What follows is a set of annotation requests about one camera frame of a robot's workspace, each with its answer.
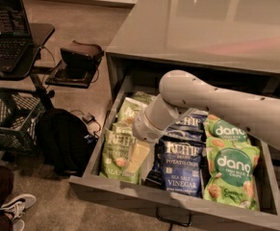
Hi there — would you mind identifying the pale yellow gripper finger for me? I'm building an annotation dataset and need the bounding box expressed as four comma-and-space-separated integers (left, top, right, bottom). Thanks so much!
125, 141, 150, 174

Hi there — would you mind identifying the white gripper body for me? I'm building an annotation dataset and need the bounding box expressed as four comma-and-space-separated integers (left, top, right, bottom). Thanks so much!
132, 110, 163, 143

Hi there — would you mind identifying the green jalapeno chip bag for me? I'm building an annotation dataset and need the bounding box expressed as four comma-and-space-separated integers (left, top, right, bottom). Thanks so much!
116, 97, 146, 124
99, 130, 140, 184
112, 121, 133, 135
132, 91, 156, 105

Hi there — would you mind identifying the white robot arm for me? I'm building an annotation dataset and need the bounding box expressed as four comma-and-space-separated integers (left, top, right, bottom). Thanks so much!
126, 70, 280, 167

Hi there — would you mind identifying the front blue vinegar chip bag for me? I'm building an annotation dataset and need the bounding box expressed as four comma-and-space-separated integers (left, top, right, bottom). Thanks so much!
159, 139, 204, 197

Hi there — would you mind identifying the grey open drawer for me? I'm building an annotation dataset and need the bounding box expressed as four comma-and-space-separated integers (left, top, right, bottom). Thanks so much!
69, 70, 280, 231

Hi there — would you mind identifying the middle green dang chips bag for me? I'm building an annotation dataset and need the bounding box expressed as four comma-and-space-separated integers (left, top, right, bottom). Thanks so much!
203, 115, 250, 143

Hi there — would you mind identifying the green dang chips bag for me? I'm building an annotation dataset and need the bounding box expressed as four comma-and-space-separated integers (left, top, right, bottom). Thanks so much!
203, 137, 260, 210
203, 115, 250, 143

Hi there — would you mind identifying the front green dang chips bag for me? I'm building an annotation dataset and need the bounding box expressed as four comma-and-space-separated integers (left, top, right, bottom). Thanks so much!
203, 137, 260, 210

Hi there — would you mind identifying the grey cabinet with counter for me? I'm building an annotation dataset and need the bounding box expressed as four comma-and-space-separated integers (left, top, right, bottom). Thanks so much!
106, 0, 280, 98

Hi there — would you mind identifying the black power adapter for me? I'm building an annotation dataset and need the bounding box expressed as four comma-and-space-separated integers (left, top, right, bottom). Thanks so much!
82, 113, 95, 124

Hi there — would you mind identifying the black backpack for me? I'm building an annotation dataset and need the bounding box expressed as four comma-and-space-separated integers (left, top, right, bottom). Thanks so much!
35, 108, 97, 176

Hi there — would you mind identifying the dark plastic crate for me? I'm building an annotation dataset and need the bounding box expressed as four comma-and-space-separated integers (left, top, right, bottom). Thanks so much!
0, 88, 44, 155

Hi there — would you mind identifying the white grey sneaker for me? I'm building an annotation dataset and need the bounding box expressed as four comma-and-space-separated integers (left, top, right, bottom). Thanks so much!
0, 193, 37, 219

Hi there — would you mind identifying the black laptop stand table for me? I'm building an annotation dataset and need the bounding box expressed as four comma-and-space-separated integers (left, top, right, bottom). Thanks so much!
0, 23, 55, 110

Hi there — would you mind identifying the black laptop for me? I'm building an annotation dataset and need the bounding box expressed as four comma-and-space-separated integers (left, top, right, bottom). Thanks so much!
0, 0, 33, 74

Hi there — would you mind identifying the black drawer handle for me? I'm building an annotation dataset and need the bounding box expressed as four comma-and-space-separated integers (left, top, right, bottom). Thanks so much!
155, 207, 192, 227

